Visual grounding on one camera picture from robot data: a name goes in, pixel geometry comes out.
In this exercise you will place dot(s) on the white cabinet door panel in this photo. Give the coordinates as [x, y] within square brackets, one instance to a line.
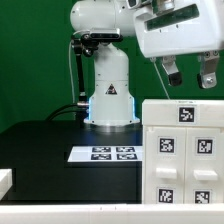
[164, 165]

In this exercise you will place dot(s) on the grey depth camera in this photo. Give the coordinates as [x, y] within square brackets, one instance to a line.
[106, 35]

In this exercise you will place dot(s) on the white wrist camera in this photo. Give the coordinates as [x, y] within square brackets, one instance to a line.
[133, 4]

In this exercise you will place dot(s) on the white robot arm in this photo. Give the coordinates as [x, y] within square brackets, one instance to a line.
[111, 105]

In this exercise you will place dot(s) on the white front table rail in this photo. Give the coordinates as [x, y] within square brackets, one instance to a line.
[113, 214]

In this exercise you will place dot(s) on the white marker base plate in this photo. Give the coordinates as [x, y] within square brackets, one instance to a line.
[105, 154]

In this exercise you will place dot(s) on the white part at left edge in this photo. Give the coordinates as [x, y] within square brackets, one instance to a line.
[5, 181]

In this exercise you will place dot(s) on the white block with marker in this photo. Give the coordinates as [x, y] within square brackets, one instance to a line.
[198, 113]

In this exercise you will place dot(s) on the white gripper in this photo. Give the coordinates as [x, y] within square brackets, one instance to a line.
[192, 26]

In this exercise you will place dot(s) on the white cabinet body box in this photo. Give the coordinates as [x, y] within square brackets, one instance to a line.
[183, 165]

